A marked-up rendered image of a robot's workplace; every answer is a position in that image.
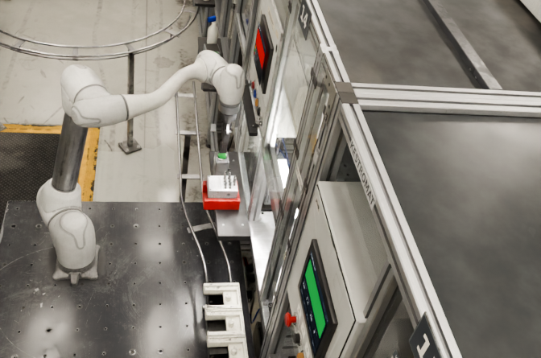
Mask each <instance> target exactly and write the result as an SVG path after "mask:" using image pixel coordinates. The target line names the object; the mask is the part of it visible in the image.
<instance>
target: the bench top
mask: <svg viewBox="0 0 541 358"><path fill-rule="evenodd" d="M184 205H185V208H186V211H187V214H188V218H189V220H190V222H191V225H192V226H197V225H201V224H208V223H210V221H209V218H208V216H207V213H206V211H205V210H204V207H203V202H184ZM81 210H82V212H83V213H84V214H85V215H86V216H88V217H89V219H90V220H91V221H92V223H93V227H94V231H95V238H96V245H99V246H100V252H99V254H98V259H97V275H98V278H97V279H96V280H90V279H79V281H78V283H77V286H76V287H71V279H64V280H59V281H54V280H53V279H52V275H53V274H54V272H55V267H56V258H57V255H56V248H55V247H54V245H53V242H52V238H51V235H50V232H49V231H48V229H47V227H46V225H45V223H44V222H43V219H42V217H41V215H40V214H39V209H38V207H37V203H36V201H7V205H6V210H5V214H4V218H3V222H2V227H1V231H0V358H208V348H207V339H206V336H207V335H206V324H205V316H204V311H202V306H205V303H206V297H205V296H204V295H203V285H204V268H203V264H202V260H201V258H200V253H199V250H198V248H197V246H196V242H195V240H194V238H193V236H192V233H191V232H190V233H188V230H187V228H188V223H187V221H186V218H185V215H184V211H183V209H182V205H181V202H99V201H81ZM12 224H15V227H13V228H12V227H11V225H12ZM195 234H196V237H197V240H198V241H199V244H200V247H201V250H202V253H203V255H204V259H205V263H206V267H207V274H208V283H229V275H228V270H227V265H226V261H225V256H224V254H223V251H222V249H221V245H220V243H219V241H218V240H217V236H216V233H215V232H214V230H213V228H210V229H206V230H202V231H198V232H195ZM222 242H223V245H224V246H225V251H226V253H227V256H228V259H229V264H230V269H231V274H232V281H233V282H239V286H240V293H241V300H242V313H243V319H244V326H245V333H246V345H247V351H248V358H255V353H254V341H253V335H252V329H251V322H250V311H249V305H248V298H247V293H246V281H245V275H244V269H243V263H242V251H241V245H240V241H222Z"/></svg>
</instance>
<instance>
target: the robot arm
mask: <svg viewBox="0 0 541 358"><path fill-rule="evenodd" d="M191 79H197V80H198V81H199V82H201V83H208V84H213V85H214V86H215V88H216V90H217V93H218V94H219V96H220V97H219V105H218V109H219V110H220V111H219V118H220V119H221V120H222V126H221V138H222V139H221V140H220V143H221V144H220V149H219V151H220V153H226V150H227V144H228V143H229V136H230V134H231V131H230V129H231V126H232V121H234V120H235V119H236V117H237V113H238V111H239V108H240V103H241V98H242V96H243V93H244V89H245V73H244V70H243V68H242V67H241V66H239V65H237V64H228V63H227V62H226V61H225V60H224V59H223V58H222V57H221V56H219V55H218V54H217V53H216V52H214V51H210V50H204V51H202V52H200V53H199V54H198V56H197V58H196V61H195V63H194V64H191V65H188V66H187V67H184V68H181V69H180V70H179V71H178V72H176V73H175V74H174V75H173V76H172V77H171V78H170V79H169V80H167V81H166V82H165V83H164V84H163V85H162V86H161V87H160V88H158V89H157V90H156V91H154V92H152V93H148V94H132V95H131V94H119V95H112V94H111V93H110V92H108V91H107V90H106V87H105V85H104V83H103V82H102V80H101V79H100V77H99V76H98V75H97V74H96V73H95V71H93V70H92V69H91V68H89V67H87V66H84V65H80V64H73V65H70V66H68V67H66V69H65V70H63V72H62V75H61V78H60V84H61V96H62V108H63V110H64V120H63V124H62V129H61V133H60V140H59V145H58V150H57V154H56V162H55V166H54V171H53V176H52V178H51V179H49V180H48V181H47V182H46V183H45V184H44V185H43V186H42V187H41V188H40V189H39V191H38V194H37V197H36V203H37V207H38V209H39V214H40V215H41V217H42V219H43V222H44V223H45V225H46V227H47V229H48V231H49V232H50V235H51V238H52V242H53V245H54V247H55V248H56V255H57V258H56V267H55V272H54V274H53V275H52V279H53V280H54V281H59V280H64V279H71V287H76V286H77V283H78V281H79V279H90V280H96V279H97V278H98V275H97V259H98V254H99V252H100V246H99V245H96V238H95V231H94V227H93V223H92V221H91V220H90V219H89V217H88V216H86V215H85V214H84V213H83V212H82V210H81V186H80V185H79V183H78V182H77V180H78V175H79V172H80V168H81V161H82V157H83V153H84V149H85V143H86V138H87V135H88V131H89V128H97V127H103V126H111V125H116V124H118V123H120V122H123V121H128V120H130V119H132V118H134V117H137V116H139V115H142V114H144V113H148V112H150V111H152V110H155V109H157V108H159V107H161V106H162V105H164V104H166V103H167V102H168V101H169V100H170V99H171V98H172V97H173V96H174V95H175V93H176V92H177V91H178V90H179V89H180V88H181V86H182V85H183V84H184V83H185V82H186V81H188V80H191Z"/></svg>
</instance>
